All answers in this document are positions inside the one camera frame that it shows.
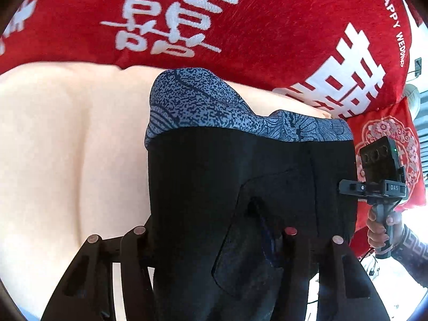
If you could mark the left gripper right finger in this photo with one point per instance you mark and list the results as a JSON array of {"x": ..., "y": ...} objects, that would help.
[{"x": 345, "y": 290}]

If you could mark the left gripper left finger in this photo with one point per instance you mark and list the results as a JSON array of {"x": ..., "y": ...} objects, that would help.
[{"x": 85, "y": 291}]

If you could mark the black pants with blue trim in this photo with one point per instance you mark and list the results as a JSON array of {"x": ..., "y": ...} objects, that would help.
[{"x": 224, "y": 183}]

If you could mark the person's right hand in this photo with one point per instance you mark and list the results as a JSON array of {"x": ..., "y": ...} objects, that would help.
[{"x": 377, "y": 234}]

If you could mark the red embroidered cushion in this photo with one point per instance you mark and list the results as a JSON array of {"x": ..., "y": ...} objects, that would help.
[{"x": 395, "y": 122}]

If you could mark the cream sofa seat cushion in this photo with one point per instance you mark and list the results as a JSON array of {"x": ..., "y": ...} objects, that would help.
[{"x": 73, "y": 163}]

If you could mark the red sofa cover with characters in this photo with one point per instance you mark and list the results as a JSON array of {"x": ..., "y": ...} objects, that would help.
[{"x": 344, "y": 56}]

